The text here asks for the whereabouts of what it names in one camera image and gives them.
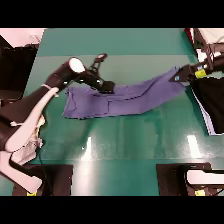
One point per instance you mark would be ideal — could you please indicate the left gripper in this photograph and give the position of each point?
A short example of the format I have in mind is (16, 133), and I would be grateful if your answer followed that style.
(106, 86)

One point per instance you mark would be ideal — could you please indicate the black garment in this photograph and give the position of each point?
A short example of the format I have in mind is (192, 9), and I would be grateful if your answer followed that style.
(213, 100)

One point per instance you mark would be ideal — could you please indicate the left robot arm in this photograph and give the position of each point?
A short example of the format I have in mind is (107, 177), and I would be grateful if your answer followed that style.
(30, 106)

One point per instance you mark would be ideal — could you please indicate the purple shirt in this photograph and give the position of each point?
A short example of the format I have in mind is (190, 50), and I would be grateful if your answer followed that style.
(100, 103)

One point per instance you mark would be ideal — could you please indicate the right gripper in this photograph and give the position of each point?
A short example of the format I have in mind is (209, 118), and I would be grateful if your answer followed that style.
(183, 75)

